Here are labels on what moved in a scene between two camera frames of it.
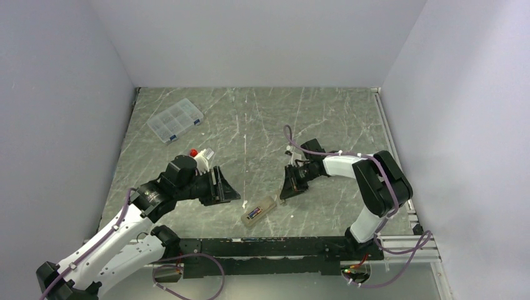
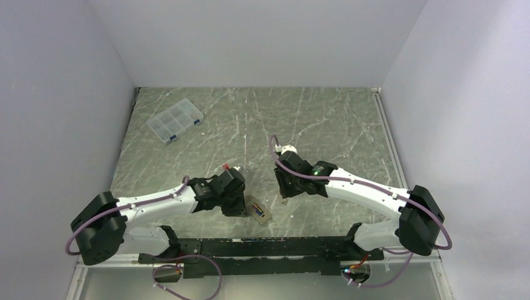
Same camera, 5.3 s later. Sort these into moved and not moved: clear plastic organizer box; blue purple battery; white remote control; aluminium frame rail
Moved: blue purple battery; white remote control
Not moved: aluminium frame rail; clear plastic organizer box
